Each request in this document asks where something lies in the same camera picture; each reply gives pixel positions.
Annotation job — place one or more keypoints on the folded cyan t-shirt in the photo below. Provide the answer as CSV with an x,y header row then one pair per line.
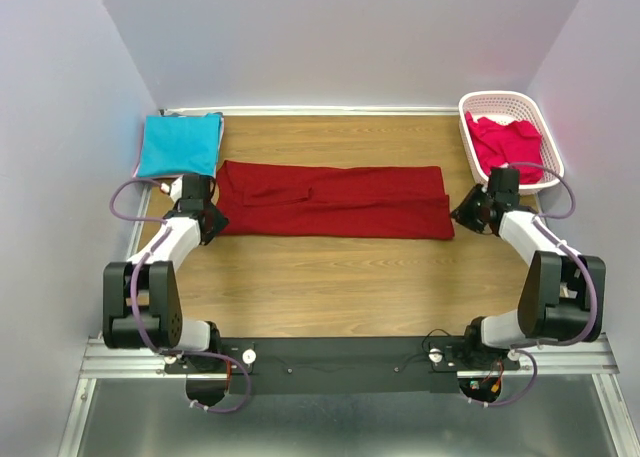
x,y
192,133

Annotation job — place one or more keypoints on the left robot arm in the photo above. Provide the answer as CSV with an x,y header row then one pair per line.
x,y
141,303

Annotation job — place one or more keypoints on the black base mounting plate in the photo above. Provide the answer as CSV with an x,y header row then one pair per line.
x,y
348,365

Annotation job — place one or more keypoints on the dark red t-shirt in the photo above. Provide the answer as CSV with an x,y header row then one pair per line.
x,y
360,202

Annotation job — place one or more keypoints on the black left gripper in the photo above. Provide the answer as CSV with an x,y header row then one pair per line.
x,y
220,222

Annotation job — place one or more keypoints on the pink plastic laundry basket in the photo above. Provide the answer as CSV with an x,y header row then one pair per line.
x,y
504,107

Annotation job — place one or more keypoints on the magenta t-shirt in basket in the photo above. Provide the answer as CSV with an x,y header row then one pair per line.
x,y
497,145

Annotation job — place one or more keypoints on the aluminium table edge rail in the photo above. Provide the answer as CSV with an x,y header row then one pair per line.
x,y
312,110

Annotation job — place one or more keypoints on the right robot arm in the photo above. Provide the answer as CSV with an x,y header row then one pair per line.
x,y
562,299

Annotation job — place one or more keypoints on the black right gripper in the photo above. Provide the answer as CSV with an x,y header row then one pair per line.
x,y
460,212

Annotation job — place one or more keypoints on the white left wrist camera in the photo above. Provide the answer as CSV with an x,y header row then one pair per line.
x,y
173,188

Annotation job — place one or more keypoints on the front aluminium rail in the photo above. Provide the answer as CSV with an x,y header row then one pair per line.
x,y
100,362

